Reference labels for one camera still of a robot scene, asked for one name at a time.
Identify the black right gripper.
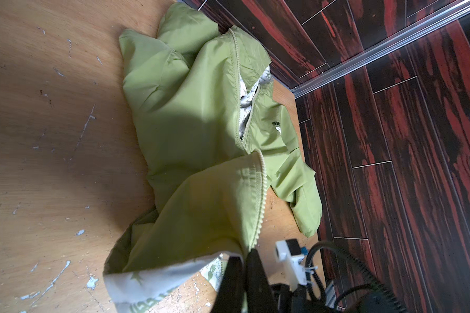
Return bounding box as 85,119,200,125
270,283,329,313

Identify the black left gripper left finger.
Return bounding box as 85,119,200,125
210,256,245,313

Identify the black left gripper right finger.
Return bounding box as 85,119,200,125
245,249,278,313

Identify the green Snoopy zip jacket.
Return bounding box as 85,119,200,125
103,3,322,312

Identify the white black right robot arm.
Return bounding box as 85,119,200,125
270,284,407,312

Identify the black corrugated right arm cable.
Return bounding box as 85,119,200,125
303,240,408,313

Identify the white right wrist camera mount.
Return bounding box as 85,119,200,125
275,239,307,292

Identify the aluminium corner post right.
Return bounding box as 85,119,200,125
291,0,470,99

